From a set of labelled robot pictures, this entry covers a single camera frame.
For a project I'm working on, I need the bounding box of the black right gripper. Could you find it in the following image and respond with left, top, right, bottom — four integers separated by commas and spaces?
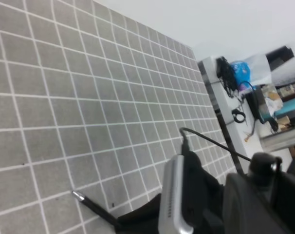
114, 151, 225, 234

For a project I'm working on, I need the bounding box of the black pen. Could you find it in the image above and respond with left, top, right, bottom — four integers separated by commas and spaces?
72, 191, 120, 227

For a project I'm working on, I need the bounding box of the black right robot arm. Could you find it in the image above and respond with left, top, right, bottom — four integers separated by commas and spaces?
115, 152, 295, 234

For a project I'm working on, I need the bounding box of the grey grid tablecloth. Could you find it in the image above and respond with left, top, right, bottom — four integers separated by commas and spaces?
0, 0, 225, 234

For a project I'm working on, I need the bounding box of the white side table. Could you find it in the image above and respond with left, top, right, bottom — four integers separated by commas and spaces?
197, 56, 294, 159

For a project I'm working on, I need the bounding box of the blue plastic bag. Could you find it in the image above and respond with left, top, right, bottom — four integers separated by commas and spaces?
230, 61, 251, 84

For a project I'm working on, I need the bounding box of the teal box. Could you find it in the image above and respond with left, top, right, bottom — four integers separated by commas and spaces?
275, 98, 295, 119

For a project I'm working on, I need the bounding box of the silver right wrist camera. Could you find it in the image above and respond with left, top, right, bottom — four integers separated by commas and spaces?
158, 155, 194, 234

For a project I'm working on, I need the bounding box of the black right camera cable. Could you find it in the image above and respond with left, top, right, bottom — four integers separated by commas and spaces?
180, 127, 252, 162

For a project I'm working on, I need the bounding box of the black cable bundle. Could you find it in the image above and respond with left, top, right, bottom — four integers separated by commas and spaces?
216, 56, 238, 98

